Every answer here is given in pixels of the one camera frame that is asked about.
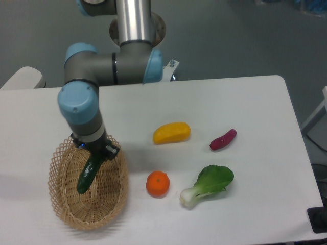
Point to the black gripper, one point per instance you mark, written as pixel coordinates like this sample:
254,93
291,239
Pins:
102,147

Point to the green cucumber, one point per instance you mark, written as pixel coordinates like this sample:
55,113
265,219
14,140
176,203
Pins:
89,172

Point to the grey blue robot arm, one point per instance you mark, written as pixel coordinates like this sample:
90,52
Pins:
85,70

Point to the woven wicker basket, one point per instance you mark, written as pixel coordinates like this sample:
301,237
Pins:
85,193

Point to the orange tangerine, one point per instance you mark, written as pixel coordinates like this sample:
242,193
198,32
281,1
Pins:
157,184

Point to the yellow mango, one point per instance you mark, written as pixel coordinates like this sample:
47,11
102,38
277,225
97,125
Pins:
171,133

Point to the white chair armrest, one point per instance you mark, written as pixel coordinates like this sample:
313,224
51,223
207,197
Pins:
25,78

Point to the green bok choy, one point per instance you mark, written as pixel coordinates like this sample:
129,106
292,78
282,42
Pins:
211,180

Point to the purple sweet potato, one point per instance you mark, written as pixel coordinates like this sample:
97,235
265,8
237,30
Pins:
223,141

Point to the black device at table edge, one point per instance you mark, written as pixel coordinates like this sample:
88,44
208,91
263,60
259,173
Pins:
317,217

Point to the white furniture frame right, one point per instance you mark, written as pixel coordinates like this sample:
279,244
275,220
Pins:
315,116

